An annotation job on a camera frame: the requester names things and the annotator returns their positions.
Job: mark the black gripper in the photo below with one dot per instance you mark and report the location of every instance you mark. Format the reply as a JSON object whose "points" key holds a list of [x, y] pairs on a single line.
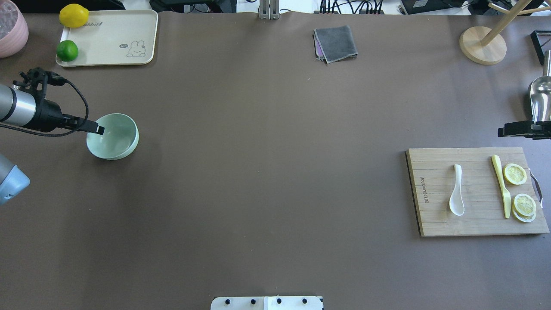
{"points": [[46, 115]]}

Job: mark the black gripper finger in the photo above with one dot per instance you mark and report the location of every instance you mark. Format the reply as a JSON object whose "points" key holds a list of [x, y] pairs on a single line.
{"points": [[535, 130]]}

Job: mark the mint green bowl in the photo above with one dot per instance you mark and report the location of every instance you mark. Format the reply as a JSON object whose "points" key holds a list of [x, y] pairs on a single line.
{"points": [[120, 137]]}

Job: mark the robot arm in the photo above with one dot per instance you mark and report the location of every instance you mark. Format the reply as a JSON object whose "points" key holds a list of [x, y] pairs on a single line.
{"points": [[32, 113]]}

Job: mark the pink bowl of ice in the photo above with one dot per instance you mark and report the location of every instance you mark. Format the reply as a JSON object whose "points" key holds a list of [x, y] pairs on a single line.
{"points": [[14, 30]]}

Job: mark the white ceramic spoon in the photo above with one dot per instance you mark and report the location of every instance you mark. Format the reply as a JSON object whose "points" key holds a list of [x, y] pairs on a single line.
{"points": [[456, 204]]}

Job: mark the steel scoop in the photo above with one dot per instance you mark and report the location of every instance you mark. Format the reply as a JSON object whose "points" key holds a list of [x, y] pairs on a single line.
{"points": [[540, 93]]}

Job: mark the lemon slice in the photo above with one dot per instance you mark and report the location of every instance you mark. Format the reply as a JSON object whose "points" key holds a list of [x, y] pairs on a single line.
{"points": [[515, 174]]}

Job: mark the green lime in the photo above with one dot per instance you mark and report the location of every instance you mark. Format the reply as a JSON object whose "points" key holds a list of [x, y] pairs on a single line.
{"points": [[67, 51]]}

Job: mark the yellow plastic knife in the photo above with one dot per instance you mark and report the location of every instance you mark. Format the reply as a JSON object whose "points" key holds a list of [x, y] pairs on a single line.
{"points": [[506, 196]]}

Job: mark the stacked lemon slices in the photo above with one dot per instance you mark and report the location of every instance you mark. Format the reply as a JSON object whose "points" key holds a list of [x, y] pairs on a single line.
{"points": [[524, 208]]}

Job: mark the black glass tray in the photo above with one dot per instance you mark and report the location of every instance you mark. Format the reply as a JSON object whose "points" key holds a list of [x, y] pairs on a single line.
{"points": [[539, 39]]}

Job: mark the cream rabbit tray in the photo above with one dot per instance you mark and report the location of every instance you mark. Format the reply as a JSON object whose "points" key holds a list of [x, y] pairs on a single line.
{"points": [[114, 37]]}

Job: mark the bamboo cutting board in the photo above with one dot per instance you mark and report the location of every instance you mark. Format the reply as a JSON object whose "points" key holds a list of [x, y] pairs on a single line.
{"points": [[432, 175]]}

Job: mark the wooden mug tree stand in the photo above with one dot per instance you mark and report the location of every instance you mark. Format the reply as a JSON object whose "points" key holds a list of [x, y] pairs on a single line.
{"points": [[486, 46]]}

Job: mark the yellow lemon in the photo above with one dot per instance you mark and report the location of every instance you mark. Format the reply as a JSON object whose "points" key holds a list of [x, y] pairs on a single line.
{"points": [[73, 15]]}

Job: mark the grey folded cloth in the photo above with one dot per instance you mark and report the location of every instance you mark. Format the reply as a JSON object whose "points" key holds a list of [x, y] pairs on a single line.
{"points": [[334, 44]]}

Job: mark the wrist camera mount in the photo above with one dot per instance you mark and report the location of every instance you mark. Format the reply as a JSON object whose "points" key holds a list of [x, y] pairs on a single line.
{"points": [[35, 82]]}

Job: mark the aluminium frame post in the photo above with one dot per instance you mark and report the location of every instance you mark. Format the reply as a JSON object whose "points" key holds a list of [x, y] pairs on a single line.
{"points": [[269, 9]]}

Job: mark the white camera pillar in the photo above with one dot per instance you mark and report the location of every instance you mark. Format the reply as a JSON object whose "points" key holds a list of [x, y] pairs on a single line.
{"points": [[268, 303]]}

